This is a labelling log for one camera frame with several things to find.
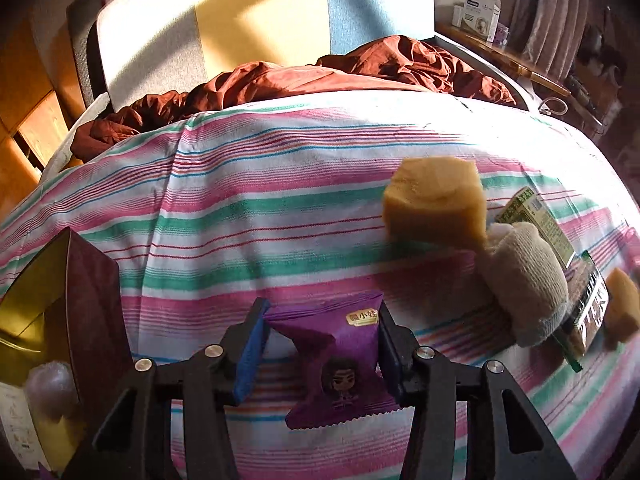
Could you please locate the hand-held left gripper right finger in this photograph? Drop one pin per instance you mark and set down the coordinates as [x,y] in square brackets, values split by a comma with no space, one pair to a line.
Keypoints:
[390,355]

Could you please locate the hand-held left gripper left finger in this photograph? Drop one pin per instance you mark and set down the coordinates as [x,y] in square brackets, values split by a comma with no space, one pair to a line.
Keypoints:
[252,355]

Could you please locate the purple snack packet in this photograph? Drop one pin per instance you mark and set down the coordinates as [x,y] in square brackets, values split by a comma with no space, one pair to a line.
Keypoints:
[335,360]

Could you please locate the gold tin box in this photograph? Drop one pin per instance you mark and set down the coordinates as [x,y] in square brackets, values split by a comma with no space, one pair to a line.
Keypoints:
[90,300]

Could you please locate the white sock ball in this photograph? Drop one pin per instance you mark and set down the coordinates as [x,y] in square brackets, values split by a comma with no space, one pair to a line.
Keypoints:
[50,387]

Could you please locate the beige carton box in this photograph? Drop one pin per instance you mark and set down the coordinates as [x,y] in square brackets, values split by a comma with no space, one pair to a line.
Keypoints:
[17,425]

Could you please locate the striped bed sheet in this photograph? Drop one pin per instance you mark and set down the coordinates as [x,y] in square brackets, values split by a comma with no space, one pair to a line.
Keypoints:
[250,210]

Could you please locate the cream sock ball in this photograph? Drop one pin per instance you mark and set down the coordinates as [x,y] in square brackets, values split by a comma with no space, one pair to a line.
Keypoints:
[525,285]

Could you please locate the large yellow sponge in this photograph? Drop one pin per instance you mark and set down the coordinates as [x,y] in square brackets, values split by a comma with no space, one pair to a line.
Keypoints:
[430,205]

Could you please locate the brown green snack packet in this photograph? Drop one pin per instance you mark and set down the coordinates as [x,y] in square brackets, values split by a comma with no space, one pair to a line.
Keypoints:
[587,310]

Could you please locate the small yellow sponge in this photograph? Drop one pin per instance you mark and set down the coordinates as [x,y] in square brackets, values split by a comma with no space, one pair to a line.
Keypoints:
[622,305]

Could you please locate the brown rumpled blanket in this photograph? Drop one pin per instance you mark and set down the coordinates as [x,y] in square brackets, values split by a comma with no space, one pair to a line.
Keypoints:
[400,65]

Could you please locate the wooden shelf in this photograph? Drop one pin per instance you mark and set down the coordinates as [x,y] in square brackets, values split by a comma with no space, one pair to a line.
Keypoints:
[510,62]

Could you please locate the small purple box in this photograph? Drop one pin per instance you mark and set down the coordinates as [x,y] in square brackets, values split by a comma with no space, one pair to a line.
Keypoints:
[501,35]

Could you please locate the grey yellow blue headboard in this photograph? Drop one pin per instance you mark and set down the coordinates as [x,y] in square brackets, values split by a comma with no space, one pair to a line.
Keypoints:
[250,15]

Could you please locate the wooden wardrobe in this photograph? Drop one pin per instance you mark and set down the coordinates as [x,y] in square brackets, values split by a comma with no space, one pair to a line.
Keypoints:
[20,100]

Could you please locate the white printed box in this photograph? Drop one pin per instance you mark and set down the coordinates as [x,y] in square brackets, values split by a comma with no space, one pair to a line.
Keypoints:
[477,15]

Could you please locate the beige striped curtain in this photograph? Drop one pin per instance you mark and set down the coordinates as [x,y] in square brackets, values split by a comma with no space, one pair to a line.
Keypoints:
[550,10]

